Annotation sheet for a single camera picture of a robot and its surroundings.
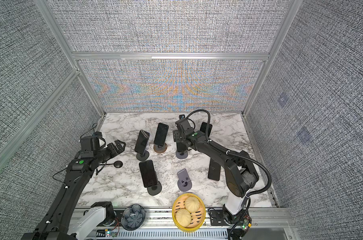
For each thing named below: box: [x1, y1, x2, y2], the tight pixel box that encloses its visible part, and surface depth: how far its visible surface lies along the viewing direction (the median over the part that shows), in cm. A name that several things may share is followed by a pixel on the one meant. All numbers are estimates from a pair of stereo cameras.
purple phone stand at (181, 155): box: [175, 150, 189, 159], surface depth 98 cm
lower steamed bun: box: [175, 208, 192, 228], surface depth 70 cm
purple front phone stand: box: [177, 168, 193, 192], surface depth 81 cm
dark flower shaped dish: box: [121, 204, 146, 231], surface depth 73 cm
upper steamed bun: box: [184, 196, 200, 213], surface depth 74 cm
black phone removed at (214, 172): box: [207, 158, 221, 181], surface depth 90 cm
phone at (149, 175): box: [139, 159, 158, 188], surface depth 78 cm
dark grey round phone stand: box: [136, 150, 150, 161], surface depth 97 cm
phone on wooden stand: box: [154, 122, 169, 147], surface depth 94 cm
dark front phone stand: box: [147, 180, 162, 196], surface depth 84 cm
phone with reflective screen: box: [199, 122, 213, 137], surface depth 94 cm
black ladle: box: [99, 160, 123, 168], surface depth 94 cm
